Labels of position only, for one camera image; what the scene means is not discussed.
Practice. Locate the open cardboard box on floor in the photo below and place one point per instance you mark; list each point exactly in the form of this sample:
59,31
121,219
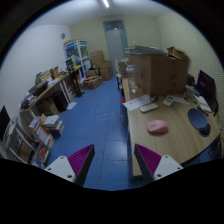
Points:
92,82

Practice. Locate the stacked cardboard boxes near door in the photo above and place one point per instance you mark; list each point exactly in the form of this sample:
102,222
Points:
105,67

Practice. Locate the white bookshelf with books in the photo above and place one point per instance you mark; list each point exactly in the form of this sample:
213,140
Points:
18,146

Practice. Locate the wooden desk on left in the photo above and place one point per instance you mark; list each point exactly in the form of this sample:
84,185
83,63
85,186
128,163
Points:
47,102

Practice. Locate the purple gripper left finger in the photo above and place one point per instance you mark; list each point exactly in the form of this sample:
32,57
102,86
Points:
73,168

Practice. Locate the pink computer mouse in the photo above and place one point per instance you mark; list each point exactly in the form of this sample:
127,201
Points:
157,127

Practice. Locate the white calculator remote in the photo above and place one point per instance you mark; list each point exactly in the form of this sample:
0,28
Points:
168,101

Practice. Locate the ceiling light tube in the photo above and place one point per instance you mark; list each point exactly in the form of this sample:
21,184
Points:
106,3

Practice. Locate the dark blue mouse pad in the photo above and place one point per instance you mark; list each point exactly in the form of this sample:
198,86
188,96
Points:
199,121

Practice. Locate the black monitor on right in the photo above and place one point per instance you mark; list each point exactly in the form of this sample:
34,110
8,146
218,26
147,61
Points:
206,87

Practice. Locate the white remote control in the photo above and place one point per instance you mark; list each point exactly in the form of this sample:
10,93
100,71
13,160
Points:
149,107

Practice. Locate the glass display cabinet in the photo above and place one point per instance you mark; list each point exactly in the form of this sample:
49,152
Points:
78,52

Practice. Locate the stack of books on floor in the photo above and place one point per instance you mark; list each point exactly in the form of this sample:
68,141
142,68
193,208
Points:
54,125

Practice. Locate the grey door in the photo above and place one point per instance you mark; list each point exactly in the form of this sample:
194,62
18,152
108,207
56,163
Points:
116,40

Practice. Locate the white paper sheet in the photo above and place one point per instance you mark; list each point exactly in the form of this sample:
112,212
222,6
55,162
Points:
137,102

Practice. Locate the large cardboard box on desk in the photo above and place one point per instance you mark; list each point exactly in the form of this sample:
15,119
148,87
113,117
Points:
158,72

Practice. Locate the clear water bottle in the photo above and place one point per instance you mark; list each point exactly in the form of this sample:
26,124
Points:
132,77

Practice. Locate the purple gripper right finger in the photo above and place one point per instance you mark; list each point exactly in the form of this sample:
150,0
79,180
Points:
154,166

